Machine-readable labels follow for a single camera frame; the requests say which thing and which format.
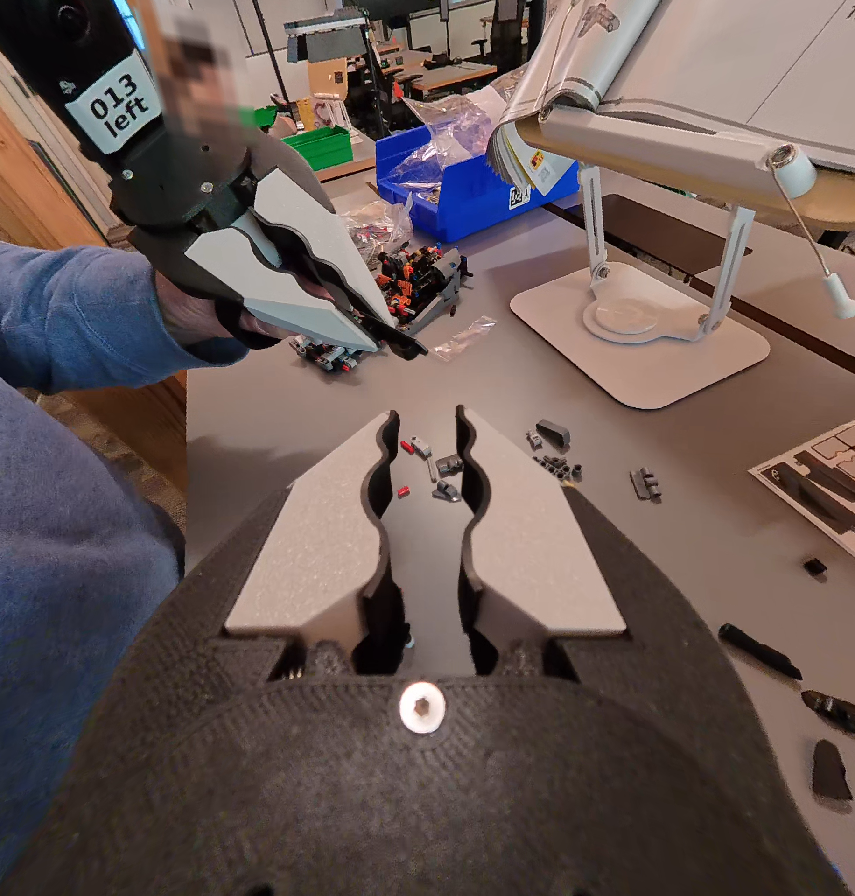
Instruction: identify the white device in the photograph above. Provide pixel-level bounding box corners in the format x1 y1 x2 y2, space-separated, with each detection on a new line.
519 105 855 344

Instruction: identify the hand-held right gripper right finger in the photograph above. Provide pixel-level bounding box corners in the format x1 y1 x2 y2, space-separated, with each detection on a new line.
453 406 627 673

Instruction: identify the small clear plastic bag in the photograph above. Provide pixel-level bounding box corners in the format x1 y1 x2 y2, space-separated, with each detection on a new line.
432 315 498 361

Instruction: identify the black angled lego piece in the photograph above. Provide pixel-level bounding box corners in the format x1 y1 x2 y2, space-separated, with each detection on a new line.
376 320 431 362

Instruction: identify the lego instruction booklet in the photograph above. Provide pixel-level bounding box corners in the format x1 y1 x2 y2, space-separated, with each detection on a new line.
487 0 855 197

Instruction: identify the partly built lego model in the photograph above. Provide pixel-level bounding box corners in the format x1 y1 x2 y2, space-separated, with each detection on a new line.
347 241 470 337

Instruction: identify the dark grey angled lego beam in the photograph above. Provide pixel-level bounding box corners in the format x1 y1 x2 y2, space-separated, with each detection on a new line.
534 451 585 485

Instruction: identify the person's left hand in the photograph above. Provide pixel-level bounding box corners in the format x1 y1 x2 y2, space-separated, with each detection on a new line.
151 269 295 348

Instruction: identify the blue storage bin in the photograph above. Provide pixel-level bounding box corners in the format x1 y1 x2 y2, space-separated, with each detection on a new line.
375 124 582 243

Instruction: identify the person's blue clothing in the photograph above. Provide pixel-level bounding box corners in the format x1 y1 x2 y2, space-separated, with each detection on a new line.
0 362 190 896

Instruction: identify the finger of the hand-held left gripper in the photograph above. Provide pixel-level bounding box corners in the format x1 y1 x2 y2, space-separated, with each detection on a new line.
184 229 382 355
250 168 403 337

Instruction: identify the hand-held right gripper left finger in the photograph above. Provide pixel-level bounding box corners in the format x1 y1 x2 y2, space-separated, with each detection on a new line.
225 409 407 673

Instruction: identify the green storage bin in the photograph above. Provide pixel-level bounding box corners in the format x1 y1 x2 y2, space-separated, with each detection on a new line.
281 126 356 172

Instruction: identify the lego sticker sheet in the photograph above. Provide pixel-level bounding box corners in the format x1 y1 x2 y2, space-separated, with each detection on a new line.
750 409 855 572

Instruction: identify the cluster of grey lego connectors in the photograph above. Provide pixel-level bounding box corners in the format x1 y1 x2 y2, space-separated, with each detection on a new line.
428 451 466 505

